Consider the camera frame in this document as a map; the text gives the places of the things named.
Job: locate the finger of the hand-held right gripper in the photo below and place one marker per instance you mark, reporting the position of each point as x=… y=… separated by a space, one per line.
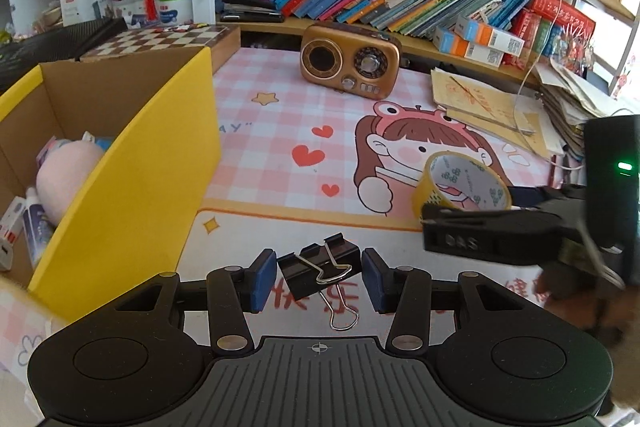
x=530 y=196
x=480 y=232

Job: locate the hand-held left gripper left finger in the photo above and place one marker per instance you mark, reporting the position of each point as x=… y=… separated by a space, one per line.
x=262 y=279

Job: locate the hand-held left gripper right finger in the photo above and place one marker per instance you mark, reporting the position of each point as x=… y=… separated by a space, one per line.
x=375 y=282

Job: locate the black binder clip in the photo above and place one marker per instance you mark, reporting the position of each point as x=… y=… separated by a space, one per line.
x=300 y=277

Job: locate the yellow tape roll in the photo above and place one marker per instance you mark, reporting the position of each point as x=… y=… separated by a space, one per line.
x=425 y=192

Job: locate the yellow cardboard box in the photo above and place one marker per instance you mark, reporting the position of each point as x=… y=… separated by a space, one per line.
x=140 y=187

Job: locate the blue plastic packet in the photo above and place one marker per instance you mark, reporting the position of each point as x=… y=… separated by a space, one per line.
x=102 y=143

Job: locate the person's right hand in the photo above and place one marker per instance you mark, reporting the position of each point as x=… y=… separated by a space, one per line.
x=575 y=307

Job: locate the yellow paper notebooks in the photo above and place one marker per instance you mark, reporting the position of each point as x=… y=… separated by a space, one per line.
x=480 y=102

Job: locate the stack of loose papers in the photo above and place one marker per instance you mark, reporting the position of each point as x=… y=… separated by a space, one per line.
x=570 y=97

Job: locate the colourful acrylic figure stands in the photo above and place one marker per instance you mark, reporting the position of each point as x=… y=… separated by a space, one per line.
x=575 y=49

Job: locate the white orange blue carton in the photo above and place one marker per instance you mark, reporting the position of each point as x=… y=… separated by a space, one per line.
x=490 y=34
x=465 y=49

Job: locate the pink checked desk mat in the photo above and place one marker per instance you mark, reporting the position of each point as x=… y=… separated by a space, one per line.
x=280 y=117

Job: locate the red thick book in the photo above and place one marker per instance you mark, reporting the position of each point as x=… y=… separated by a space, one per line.
x=565 y=14

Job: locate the copper retro radio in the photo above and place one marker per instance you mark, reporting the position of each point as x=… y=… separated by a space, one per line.
x=350 y=77

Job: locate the pink plush toy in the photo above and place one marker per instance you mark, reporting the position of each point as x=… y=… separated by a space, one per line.
x=65 y=177

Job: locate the white tube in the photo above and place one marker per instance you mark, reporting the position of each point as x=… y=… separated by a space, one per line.
x=37 y=232

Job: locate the pink white packet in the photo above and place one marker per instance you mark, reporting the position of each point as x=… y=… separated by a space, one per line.
x=47 y=152

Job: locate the white red small box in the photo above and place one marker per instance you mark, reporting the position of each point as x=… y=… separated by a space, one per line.
x=10 y=232

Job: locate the wooden chessboard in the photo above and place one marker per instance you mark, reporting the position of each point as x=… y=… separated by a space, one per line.
x=150 y=42

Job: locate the white tub green lid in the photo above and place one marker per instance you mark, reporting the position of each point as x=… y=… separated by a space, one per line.
x=175 y=9

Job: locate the white box red print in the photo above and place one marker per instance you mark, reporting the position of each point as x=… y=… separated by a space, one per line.
x=70 y=7

